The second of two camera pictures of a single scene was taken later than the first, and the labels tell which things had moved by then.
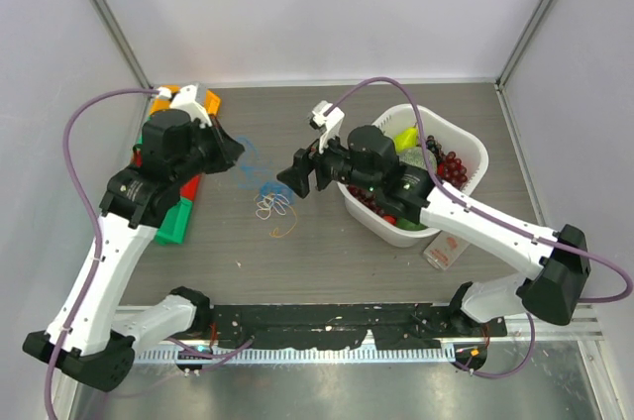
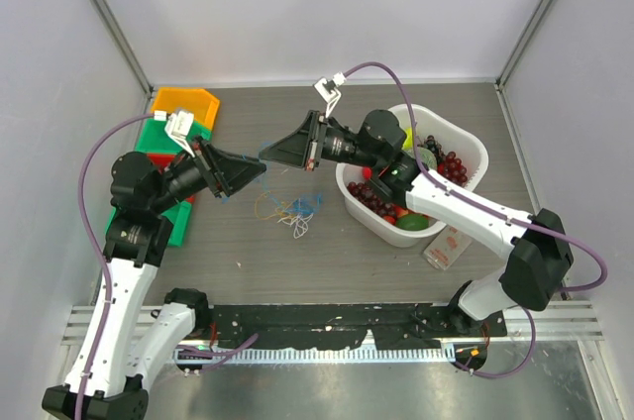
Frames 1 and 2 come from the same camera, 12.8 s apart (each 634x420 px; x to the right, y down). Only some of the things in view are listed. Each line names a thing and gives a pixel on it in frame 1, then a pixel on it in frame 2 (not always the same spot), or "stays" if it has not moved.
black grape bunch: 436,148 stays
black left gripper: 228,149 -> 223,172
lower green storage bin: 172,227 stays
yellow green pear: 406,139 stays
